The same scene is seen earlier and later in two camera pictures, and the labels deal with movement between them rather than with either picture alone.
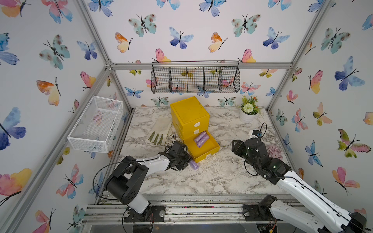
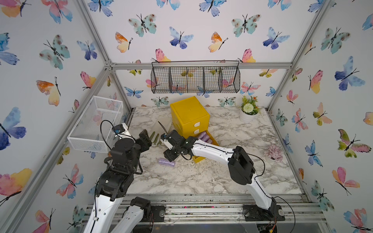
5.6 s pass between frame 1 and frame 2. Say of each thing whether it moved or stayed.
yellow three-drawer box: stayed
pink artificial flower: stayed
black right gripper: moved
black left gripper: moved
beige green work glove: stayed
